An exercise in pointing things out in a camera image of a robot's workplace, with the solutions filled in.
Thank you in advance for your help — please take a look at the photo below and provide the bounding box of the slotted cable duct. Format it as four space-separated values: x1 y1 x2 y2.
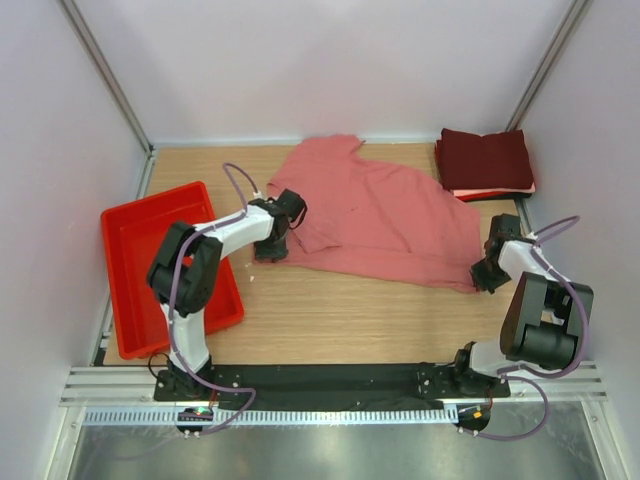
83 405 458 428

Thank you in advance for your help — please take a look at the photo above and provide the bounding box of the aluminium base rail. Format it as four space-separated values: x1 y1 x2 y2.
59 361 608 407

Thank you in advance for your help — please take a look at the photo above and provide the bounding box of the pink t shirt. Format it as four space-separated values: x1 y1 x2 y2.
267 135 483 293

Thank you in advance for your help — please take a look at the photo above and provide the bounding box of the aluminium frame post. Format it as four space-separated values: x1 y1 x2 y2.
505 0 593 131
57 0 153 156

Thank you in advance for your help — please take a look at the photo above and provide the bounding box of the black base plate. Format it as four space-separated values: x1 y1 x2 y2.
154 362 511 414

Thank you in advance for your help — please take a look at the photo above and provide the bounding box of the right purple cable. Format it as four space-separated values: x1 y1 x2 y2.
469 215 589 441

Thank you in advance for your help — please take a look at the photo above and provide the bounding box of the red plastic tray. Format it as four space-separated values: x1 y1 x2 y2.
101 181 215 365

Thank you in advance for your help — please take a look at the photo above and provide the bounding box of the dark red folded shirt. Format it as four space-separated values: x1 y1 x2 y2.
438 128 534 190

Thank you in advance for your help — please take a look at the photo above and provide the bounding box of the right aluminium frame post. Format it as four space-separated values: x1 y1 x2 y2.
505 0 593 131

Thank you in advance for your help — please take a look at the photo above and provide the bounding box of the pink folded shirt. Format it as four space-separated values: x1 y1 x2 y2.
450 183 536 202

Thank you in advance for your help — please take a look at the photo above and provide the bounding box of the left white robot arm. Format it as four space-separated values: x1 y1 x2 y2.
147 189 308 400

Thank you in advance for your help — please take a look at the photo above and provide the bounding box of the left aluminium frame post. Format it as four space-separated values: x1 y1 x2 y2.
57 0 153 156

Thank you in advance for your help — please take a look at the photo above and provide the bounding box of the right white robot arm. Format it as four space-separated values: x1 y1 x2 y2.
450 214 594 396

